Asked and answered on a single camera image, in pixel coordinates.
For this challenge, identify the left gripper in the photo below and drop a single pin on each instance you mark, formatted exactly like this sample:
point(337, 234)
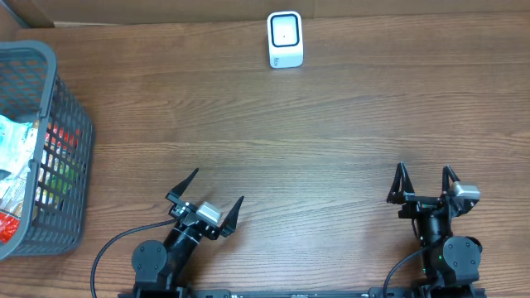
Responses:
point(192, 216)

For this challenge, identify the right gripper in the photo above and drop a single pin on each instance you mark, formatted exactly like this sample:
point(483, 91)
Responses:
point(425, 202)

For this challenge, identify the light blue wipes packet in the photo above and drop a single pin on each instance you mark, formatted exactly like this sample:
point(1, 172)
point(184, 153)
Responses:
point(18, 141)

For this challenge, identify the green snack packet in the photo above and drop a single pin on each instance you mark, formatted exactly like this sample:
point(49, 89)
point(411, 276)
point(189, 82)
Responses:
point(56, 184)

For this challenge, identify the orange pasta packet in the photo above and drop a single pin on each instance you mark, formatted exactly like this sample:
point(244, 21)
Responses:
point(10, 221)

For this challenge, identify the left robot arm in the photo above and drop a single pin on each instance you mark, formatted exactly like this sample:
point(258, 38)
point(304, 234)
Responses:
point(157, 265)

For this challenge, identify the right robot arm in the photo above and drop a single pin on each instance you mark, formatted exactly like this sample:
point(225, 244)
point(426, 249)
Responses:
point(450, 263)

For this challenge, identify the white barcode scanner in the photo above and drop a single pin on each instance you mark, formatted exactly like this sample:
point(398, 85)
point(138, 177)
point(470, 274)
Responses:
point(285, 40)

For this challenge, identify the grey plastic basket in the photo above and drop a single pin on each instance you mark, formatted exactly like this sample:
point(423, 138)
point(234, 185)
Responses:
point(32, 91)

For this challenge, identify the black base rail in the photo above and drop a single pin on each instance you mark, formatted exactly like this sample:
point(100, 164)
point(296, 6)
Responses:
point(374, 292)

